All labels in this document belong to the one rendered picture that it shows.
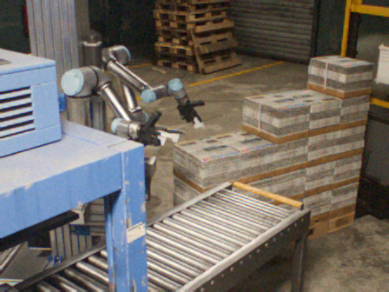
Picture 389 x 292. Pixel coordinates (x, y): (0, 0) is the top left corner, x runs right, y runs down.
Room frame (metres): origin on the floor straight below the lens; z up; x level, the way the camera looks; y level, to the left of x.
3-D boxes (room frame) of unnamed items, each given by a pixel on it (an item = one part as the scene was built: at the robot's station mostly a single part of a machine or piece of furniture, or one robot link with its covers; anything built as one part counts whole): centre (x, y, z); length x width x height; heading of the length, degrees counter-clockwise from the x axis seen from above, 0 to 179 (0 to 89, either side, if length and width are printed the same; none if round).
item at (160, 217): (2.26, 0.36, 0.74); 1.34 x 0.05 x 0.12; 143
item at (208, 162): (3.53, -0.26, 0.42); 1.17 x 0.39 x 0.83; 125
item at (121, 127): (2.45, 0.46, 1.21); 0.11 x 0.08 x 0.09; 62
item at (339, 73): (3.95, -0.85, 0.65); 0.39 x 0.30 x 1.29; 35
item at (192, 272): (2.00, 0.24, 0.77); 0.47 x 0.05 x 0.05; 53
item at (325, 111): (3.78, -0.61, 0.95); 0.38 x 0.29 x 0.23; 35
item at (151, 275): (1.90, 0.32, 0.77); 0.47 x 0.05 x 0.05; 53
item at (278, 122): (3.61, -0.37, 0.95); 0.38 x 0.29 x 0.23; 37
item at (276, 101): (3.61, -0.37, 1.06); 0.37 x 0.29 x 0.01; 37
